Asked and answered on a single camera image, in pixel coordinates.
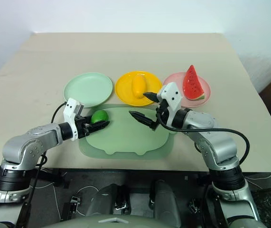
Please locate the light green silicone tray mat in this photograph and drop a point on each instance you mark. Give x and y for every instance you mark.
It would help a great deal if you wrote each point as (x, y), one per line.
(125, 140)

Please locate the red toy watermelon slice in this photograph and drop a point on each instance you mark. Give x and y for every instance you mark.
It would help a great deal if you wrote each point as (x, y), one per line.
(192, 83)

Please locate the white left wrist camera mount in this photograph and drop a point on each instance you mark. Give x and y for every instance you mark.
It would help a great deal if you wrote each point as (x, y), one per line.
(69, 114)

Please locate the light green round plate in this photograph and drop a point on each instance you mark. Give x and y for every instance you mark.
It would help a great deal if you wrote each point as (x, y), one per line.
(87, 89)

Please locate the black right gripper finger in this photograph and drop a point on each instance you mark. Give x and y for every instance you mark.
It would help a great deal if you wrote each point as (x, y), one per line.
(141, 117)
(153, 97)

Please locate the pink round plate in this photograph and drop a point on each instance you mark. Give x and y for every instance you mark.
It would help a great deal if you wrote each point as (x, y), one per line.
(207, 91)

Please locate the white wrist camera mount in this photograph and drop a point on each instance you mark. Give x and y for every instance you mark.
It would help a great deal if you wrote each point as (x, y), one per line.
(69, 114)
(172, 95)

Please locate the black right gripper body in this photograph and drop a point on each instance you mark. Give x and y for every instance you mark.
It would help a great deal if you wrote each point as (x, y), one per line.
(164, 109)

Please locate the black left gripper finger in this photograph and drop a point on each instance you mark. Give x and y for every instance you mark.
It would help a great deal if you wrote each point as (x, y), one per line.
(98, 126)

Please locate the yellow toy mango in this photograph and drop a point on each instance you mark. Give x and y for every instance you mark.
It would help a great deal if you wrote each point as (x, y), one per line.
(139, 85)

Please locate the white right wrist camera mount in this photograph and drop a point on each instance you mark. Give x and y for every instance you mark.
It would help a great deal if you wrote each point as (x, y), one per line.
(172, 95)

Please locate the dark rounded shape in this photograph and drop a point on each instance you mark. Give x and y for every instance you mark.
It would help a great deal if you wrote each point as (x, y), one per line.
(166, 202)
(106, 199)

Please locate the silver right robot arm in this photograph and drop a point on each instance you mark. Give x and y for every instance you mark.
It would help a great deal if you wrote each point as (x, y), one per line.
(211, 140)

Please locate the yellow round plate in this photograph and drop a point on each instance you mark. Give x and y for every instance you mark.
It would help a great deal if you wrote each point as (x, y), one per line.
(125, 91)

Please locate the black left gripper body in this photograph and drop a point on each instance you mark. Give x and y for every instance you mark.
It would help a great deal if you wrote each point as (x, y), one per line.
(81, 127)

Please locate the grey green robot torso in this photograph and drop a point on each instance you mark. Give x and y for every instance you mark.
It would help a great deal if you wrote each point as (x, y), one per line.
(135, 222)

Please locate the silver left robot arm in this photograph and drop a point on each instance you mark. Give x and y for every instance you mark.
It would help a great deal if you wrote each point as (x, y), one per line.
(30, 142)

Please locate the green toy lime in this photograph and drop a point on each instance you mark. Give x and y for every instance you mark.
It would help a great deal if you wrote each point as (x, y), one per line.
(99, 116)

